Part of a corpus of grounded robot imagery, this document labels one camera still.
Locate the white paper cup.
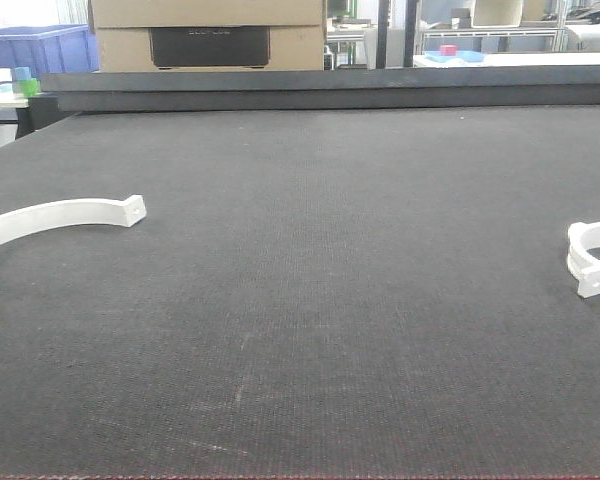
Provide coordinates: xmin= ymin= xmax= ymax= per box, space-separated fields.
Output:
xmin=0 ymin=68 xmax=14 ymax=98

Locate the light blue tray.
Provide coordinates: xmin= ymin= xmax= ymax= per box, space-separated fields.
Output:
xmin=424 ymin=50 xmax=485 ymax=64

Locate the large white PVC clamp half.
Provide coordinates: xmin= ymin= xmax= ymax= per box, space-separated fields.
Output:
xmin=0 ymin=195 xmax=147 ymax=246

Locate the cardboard box with black panel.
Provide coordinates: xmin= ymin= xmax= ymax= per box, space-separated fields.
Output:
xmin=88 ymin=0 xmax=326 ymax=73

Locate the blue plastic crate background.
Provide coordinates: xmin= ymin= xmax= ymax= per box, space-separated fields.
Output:
xmin=0 ymin=24 xmax=100 ymax=77

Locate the small white PVC clamp half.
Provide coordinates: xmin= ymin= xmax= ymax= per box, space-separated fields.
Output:
xmin=566 ymin=222 xmax=600 ymax=298

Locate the green cube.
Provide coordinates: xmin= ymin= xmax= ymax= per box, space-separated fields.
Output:
xmin=18 ymin=78 xmax=40 ymax=98

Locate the pink cube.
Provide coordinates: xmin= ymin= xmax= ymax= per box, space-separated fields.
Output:
xmin=439 ymin=44 xmax=458 ymax=56

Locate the light blue cube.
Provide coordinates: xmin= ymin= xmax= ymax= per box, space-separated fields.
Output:
xmin=13 ymin=67 xmax=32 ymax=82

